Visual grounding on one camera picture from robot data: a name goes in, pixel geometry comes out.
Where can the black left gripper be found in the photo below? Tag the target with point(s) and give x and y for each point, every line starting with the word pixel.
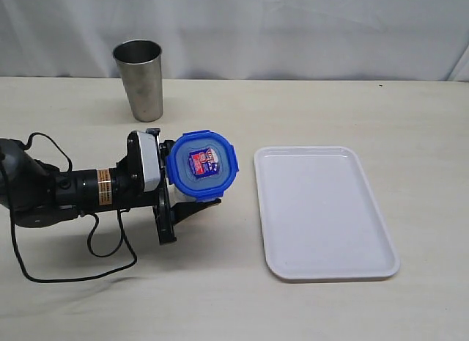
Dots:
pixel 130 195

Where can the clear plastic container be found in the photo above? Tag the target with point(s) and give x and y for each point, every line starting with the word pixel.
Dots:
pixel 179 196

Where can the blue plastic lid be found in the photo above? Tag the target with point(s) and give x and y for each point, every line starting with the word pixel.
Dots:
pixel 202 165

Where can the stainless steel cup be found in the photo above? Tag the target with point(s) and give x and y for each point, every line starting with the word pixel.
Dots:
pixel 139 66

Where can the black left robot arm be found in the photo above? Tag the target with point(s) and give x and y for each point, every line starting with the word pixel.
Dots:
pixel 42 195

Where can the white rectangular plastic tray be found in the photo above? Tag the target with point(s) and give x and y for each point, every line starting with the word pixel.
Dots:
pixel 319 218

